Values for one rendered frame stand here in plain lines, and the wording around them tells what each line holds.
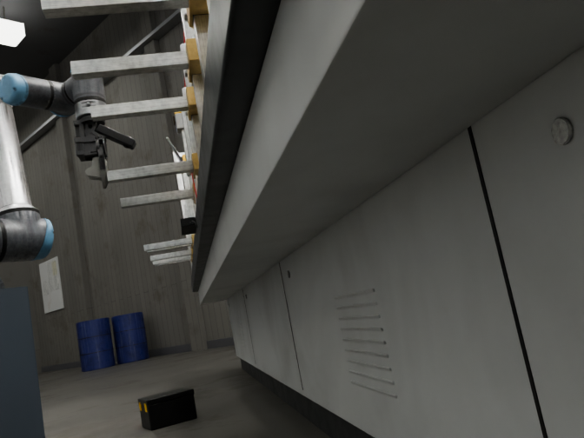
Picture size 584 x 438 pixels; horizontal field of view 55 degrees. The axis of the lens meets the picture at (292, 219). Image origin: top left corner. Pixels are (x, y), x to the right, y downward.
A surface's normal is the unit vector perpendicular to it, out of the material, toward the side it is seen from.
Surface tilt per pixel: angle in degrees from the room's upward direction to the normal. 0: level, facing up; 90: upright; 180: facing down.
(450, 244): 90
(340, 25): 90
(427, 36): 180
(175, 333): 90
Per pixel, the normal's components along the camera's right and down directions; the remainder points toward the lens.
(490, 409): -0.97, 0.15
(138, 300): -0.69, 0.02
